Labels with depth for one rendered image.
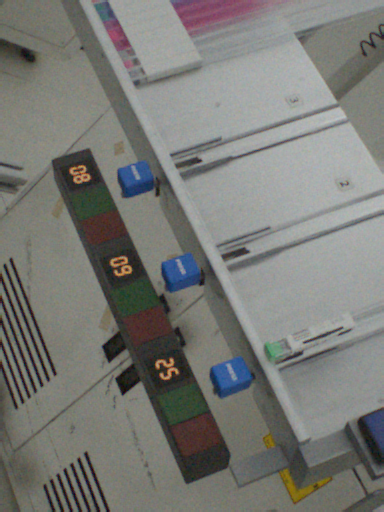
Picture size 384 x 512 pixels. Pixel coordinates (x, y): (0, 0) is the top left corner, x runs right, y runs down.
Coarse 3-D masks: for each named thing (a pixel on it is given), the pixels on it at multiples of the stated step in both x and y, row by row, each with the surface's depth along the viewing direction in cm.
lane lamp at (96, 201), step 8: (88, 192) 94; (96, 192) 94; (104, 192) 94; (72, 200) 93; (80, 200) 93; (88, 200) 93; (96, 200) 93; (104, 200) 93; (80, 208) 93; (88, 208) 93; (96, 208) 93; (104, 208) 93; (112, 208) 93; (80, 216) 92; (88, 216) 92
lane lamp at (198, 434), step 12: (192, 420) 83; (204, 420) 83; (180, 432) 82; (192, 432) 82; (204, 432) 82; (216, 432) 82; (180, 444) 81; (192, 444) 81; (204, 444) 82; (216, 444) 82
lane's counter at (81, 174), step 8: (88, 160) 95; (64, 168) 95; (72, 168) 95; (80, 168) 95; (88, 168) 95; (64, 176) 94; (72, 176) 94; (80, 176) 94; (88, 176) 95; (96, 176) 95; (72, 184) 94; (80, 184) 94; (88, 184) 94
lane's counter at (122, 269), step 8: (112, 256) 90; (120, 256) 90; (128, 256) 90; (104, 264) 90; (112, 264) 90; (120, 264) 90; (128, 264) 90; (136, 264) 90; (104, 272) 89; (112, 272) 89; (120, 272) 89; (128, 272) 89; (136, 272) 89; (112, 280) 89; (120, 280) 89
